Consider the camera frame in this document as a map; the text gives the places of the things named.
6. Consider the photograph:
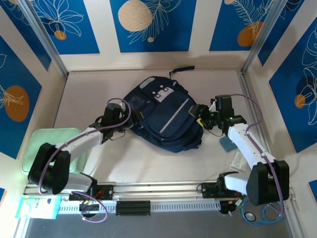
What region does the navy blue backpack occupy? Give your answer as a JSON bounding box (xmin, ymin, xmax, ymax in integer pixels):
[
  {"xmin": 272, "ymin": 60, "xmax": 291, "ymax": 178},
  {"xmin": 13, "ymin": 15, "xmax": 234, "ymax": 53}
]
[{"xmin": 122, "ymin": 65, "xmax": 205, "ymax": 154}]

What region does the blue white tissue pack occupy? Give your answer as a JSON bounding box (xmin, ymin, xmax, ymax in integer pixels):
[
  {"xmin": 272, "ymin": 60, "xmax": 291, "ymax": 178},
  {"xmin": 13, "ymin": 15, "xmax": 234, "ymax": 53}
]
[{"xmin": 15, "ymin": 195, "xmax": 61, "ymax": 220}]

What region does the teal snap wallet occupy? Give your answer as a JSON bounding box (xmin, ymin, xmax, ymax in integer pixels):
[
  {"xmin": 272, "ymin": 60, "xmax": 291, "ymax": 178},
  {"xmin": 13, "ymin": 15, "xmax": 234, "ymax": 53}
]
[{"xmin": 219, "ymin": 135, "xmax": 236, "ymax": 152}]

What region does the clear plastic packet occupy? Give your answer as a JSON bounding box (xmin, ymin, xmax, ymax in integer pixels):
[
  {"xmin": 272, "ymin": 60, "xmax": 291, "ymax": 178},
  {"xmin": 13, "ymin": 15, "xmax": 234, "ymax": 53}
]
[{"xmin": 229, "ymin": 151, "xmax": 247, "ymax": 172}]

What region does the mint green zip case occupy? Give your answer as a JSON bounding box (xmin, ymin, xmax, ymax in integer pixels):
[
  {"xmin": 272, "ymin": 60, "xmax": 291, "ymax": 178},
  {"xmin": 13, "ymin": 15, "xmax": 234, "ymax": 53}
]
[{"xmin": 21, "ymin": 127, "xmax": 87, "ymax": 176}]

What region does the black ribbed block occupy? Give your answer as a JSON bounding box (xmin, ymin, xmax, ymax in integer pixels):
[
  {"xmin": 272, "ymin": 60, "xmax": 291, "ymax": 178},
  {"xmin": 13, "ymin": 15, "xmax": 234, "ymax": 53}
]
[{"xmin": 115, "ymin": 200, "xmax": 151, "ymax": 216}]

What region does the blue stethoscope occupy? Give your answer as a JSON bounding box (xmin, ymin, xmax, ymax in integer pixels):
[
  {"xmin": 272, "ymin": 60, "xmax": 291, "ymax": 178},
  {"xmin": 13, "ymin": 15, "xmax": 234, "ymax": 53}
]
[{"xmin": 241, "ymin": 198, "xmax": 285, "ymax": 226}]

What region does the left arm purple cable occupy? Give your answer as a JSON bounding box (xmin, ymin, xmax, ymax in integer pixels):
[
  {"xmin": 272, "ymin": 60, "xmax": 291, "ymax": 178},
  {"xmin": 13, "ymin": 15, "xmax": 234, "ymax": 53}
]
[{"xmin": 38, "ymin": 98, "xmax": 132, "ymax": 223}]

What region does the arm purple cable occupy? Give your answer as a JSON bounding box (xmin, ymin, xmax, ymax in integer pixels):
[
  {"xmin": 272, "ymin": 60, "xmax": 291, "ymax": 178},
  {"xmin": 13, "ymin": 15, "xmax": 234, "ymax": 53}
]
[
  {"xmin": 38, "ymin": 98, "xmax": 132, "ymax": 223},
  {"xmin": 232, "ymin": 93, "xmax": 285, "ymax": 219}
]

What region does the aluminium side rail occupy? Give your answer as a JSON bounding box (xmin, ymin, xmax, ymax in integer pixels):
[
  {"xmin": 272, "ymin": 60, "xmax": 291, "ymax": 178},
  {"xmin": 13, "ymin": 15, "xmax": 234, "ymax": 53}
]
[{"xmin": 236, "ymin": 70, "xmax": 278, "ymax": 179}]

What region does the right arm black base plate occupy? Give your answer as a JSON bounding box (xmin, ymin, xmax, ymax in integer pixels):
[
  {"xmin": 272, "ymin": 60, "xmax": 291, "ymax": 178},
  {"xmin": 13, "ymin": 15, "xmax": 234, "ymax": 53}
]
[{"xmin": 201, "ymin": 182, "xmax": 247, "ymax": 199}]

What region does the aluminium mounting rail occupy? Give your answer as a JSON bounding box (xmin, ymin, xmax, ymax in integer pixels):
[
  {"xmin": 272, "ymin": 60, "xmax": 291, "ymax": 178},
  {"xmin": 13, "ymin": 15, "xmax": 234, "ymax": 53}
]
[{"xmin": 24, "ymin": 179, "xmax": 297, "ymax": 202}]

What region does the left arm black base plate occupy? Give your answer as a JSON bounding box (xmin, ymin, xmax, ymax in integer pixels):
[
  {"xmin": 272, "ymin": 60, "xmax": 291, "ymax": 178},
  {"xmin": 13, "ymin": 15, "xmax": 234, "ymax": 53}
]
[{"xmin": 68, "ymin": 183, "xmax": 114, "ymax": 201}]

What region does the white slotted cable duct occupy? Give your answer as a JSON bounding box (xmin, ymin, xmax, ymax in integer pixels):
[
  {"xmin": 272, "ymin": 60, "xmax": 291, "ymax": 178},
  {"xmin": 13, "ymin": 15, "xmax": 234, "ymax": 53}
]
[{"xmin": 59, "ymin": 200, "xmax": 221, "ymax": 214}]

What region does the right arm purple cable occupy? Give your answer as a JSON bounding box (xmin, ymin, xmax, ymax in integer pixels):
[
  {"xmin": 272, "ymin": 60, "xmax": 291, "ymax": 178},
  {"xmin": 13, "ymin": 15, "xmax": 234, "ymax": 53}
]
[{"xmin": 232, "ymin": 93, "xmax": 285, "ymax": 219}]

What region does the aluminium frame post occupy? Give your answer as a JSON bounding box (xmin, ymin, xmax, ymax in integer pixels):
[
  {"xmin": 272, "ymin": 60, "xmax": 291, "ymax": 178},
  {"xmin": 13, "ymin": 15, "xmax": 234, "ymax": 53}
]
[
  {"xmin": 18, "ymin": 0, "xmax": 69, "ymax": 76},
  {"xmin": 241, "ymin": 0, "xmax": 285, "ymax": 72}
]

